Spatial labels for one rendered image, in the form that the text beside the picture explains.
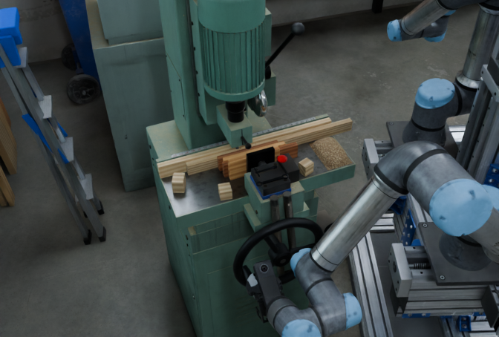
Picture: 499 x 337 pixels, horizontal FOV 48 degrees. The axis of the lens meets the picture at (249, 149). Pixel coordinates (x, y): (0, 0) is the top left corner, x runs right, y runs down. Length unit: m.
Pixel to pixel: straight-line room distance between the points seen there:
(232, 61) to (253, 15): 0.14
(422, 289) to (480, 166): 0.40
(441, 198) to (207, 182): 0.82
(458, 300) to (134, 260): 1.50
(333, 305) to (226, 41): 0.70
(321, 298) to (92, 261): 1.63
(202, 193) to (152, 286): 1.00
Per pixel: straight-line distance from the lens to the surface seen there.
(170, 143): 2.07
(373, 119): 3.50
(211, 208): 1.70
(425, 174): 1.20
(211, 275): 1.94
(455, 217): 1.19
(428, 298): 1.83
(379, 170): 1.29
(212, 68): 1.55
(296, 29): 1.48
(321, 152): 1.84
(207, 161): 1.78
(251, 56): 1.52
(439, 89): 1.97
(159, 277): 2.67
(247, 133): 1.71
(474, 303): 1.90
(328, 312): 1.34
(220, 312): 2.14
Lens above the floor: 2.14
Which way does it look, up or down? 42 degrees down
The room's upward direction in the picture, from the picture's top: 1 degrees counter-clockwise
